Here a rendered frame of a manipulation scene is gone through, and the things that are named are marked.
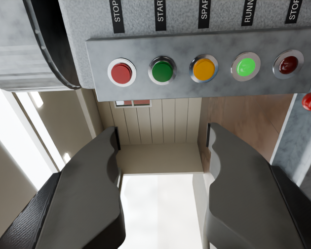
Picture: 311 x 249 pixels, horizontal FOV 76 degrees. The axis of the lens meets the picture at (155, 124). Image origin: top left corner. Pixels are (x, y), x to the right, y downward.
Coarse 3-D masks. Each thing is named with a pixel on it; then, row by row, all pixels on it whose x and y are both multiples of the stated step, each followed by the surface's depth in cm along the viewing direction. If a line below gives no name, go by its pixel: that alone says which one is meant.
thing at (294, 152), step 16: (288, 112) 48; (304, 112) 47; (288, 128) 50; (304, 128) 49; (288, 144) 52; (304, 144) 49; (272, 160) 55; (288, 160) 55; (304, 160) 49; (304, 176) 43; (304, 192) 46
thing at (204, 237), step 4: (204, 216) 87; (204, 220) 86; (204, 224) 85; (204, 228) 85; (204, 232) 84; (204, 236) 83; (204, 240) 82; (204, 244) 81; (208, 244) 81; (204, 248) 80; (208, 248) 80
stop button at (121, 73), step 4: (116, 64) 24; (120, 64) 24; (124, 64) 24; (112, 68) 24; (116, 68) 24; (120, 68) 24; (124, 68) 24; (128, 68) 24; (112, 72) 25; (116, 72) 24; (120, 72) 24; (124, 72) 24; (128, 72) 24; (112, 76) 25; (116, 76) 25; (120, 76) 25; (124, 76) 25; (128, 76) 25; (116, 80) 25; (120, 80) 25; (124, 80) 25; (128, 80) 25
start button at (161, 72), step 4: (156, 64) 24; (160, 64) 24; (164, 64) 24; (168, 64) 24; (156, 68) 24; (160, 68) 24; (164, 68) 24; (168, 68) 24; (172, 68) 25; (152, 72) 25; (156, 72) 24; (160, 72) 24; (164, 72) 24; (168, 72) 24; (172, 72) 25; (156, 76) 25; (160, 76) 25; (164, 76) 25; (168, 76) 25; (156, 80) 25; (160, 80) 25; (164, 80) 25; (168, 80) 25
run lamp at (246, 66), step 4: (244, 60) 24; (248, 60) 24; (252, 60) 24; (240, 64) 24; (244, 64) 24; (248, 64) 24; (252, 64) 24; (236, 68) 24; (240, 68) 24; (244, 68) 24; (248, 68) 24; (252, 68) 24; (240, 72) 24; (244, 72) 24; (248, 72) 24
